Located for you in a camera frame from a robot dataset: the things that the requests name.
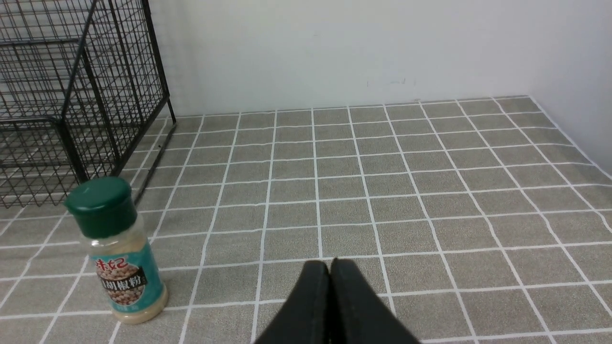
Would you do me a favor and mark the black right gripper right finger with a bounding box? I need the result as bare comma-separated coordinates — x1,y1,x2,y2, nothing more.
330,258,420,344

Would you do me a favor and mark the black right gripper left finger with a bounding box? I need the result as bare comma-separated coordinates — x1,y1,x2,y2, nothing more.
255,260,330,344

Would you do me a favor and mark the pepper shaker green cap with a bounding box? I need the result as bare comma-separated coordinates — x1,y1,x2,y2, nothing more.
64,176,169,325

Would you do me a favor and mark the black wire mesh shelf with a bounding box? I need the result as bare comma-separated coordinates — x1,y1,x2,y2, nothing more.
0,0,177,208

